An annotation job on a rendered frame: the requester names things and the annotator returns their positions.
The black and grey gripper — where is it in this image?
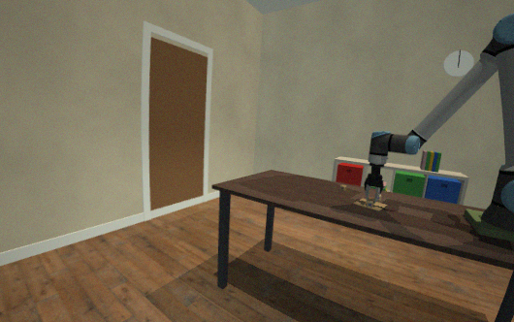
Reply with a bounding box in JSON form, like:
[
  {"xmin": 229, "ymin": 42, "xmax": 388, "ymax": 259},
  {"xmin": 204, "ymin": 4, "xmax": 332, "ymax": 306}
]
[{"xmin": 364, "ymin": 163, "xmax": 384, "ymax": 203}]

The tan flat mat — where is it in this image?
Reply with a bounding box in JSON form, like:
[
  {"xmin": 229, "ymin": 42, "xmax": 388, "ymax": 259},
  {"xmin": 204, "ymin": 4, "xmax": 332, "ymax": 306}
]
[{"xmin": 353, "ymin": 199, "xmax": 387, "ymax": 211}]

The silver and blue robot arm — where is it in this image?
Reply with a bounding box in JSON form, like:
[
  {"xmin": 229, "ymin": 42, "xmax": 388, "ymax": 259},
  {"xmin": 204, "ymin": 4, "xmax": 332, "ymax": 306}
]
[{"xmin": 369, "ymin": 14, "xmax": 514, "ymax": 232}]

